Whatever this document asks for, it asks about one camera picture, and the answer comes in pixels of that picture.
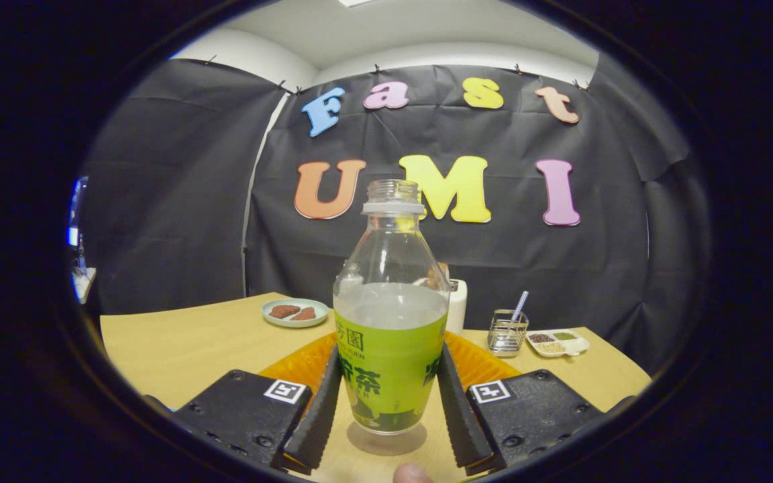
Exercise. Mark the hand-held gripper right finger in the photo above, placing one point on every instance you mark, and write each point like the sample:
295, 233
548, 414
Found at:
455, 419

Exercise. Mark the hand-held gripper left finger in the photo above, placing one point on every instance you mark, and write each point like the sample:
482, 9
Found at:
319, 419

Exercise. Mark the clear juice bottle green label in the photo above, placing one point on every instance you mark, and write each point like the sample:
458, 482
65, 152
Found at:
390, 362

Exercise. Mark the pale green plate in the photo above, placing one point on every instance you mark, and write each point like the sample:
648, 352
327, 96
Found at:
279, 322

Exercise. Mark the brown cookie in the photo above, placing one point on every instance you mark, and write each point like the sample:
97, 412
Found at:
284, 311
304, 314

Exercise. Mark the white toaster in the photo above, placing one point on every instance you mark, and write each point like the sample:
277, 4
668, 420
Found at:
457, 308

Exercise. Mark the white divided seed dish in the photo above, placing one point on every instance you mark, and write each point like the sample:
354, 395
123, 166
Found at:
557, 342

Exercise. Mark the white straw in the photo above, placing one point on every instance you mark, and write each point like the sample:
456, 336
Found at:
521, 305

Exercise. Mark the brown bread slice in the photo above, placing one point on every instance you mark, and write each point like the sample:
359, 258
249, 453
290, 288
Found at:
444, 275

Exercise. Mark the wooden table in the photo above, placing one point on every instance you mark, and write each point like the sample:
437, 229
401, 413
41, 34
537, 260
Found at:
192, 349

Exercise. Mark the distant cluttered desk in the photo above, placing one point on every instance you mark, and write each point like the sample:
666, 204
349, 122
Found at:
83, 282

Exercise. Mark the ceiling light panel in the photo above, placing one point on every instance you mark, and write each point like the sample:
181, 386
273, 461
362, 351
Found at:
356, 3

